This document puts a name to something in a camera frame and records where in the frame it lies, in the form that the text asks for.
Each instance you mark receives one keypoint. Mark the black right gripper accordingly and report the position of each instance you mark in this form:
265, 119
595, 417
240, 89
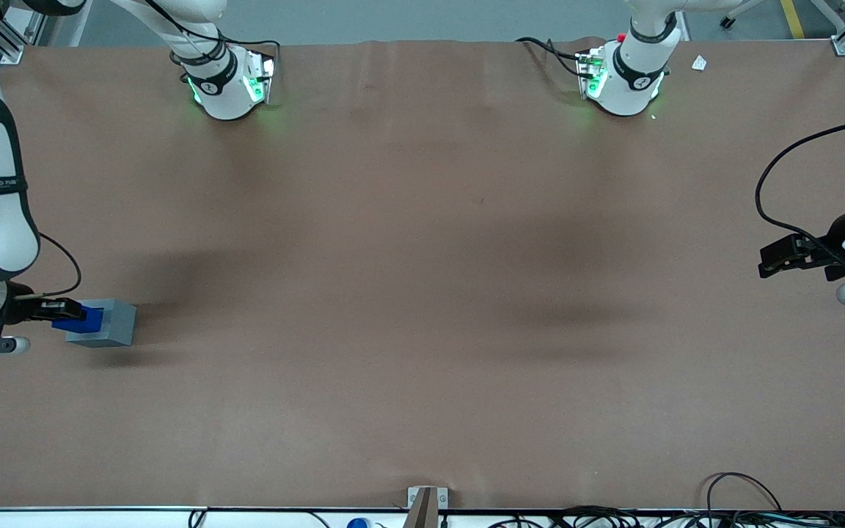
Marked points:
19, 311

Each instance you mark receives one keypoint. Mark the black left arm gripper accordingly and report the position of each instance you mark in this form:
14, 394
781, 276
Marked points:
831, 246

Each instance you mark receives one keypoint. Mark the small blue square part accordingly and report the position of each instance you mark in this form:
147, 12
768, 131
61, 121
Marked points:
92, 320

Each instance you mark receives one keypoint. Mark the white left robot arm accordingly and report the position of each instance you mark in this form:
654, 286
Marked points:
635, 73

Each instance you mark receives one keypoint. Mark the gray square base block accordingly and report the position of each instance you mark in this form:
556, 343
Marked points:
116, 323

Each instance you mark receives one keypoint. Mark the white paper scrap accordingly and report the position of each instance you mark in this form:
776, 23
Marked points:
699, 63

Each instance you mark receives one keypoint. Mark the black caster wheel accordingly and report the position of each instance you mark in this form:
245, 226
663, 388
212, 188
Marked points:
725, 22

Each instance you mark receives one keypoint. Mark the brown table cover sheet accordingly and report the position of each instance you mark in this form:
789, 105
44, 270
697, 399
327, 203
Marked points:
422, 293

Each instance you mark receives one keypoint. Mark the blue round cap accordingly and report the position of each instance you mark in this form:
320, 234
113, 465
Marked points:
358, 523

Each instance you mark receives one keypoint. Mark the metal table edge bracket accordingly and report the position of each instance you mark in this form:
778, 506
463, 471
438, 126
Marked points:
425, 506

